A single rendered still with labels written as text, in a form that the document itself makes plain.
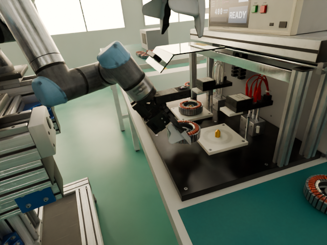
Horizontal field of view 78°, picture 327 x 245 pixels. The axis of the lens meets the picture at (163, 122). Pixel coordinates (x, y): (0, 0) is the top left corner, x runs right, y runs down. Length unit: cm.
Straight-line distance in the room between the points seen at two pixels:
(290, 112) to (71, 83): 55
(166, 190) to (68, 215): 89
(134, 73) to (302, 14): 45
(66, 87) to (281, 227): 59
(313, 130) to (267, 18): 34
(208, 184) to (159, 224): 91
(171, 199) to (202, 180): 10
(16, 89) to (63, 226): 77
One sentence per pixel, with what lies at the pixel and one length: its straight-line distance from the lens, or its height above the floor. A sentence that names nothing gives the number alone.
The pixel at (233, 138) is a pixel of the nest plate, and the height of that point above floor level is 78.
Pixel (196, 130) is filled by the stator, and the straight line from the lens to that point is 66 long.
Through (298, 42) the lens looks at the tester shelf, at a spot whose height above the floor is 111.
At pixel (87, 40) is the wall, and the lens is 529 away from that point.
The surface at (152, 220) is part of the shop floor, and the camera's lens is 148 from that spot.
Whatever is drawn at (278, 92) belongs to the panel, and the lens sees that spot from 87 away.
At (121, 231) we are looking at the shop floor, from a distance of 148.
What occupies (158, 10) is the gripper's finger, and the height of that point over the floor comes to 120.
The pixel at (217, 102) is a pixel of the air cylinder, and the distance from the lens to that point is 97.
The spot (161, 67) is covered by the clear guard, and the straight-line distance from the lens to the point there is 76.
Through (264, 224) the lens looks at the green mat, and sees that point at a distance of 57.
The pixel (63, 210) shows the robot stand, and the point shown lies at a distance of 145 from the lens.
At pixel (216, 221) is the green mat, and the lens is 55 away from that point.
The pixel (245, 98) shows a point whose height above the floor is 92.
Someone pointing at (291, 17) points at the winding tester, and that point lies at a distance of 65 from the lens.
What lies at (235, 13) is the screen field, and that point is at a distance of 83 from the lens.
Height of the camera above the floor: 119
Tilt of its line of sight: 28 degrees down
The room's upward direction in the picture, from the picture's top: 5 degrees counter-clockwise
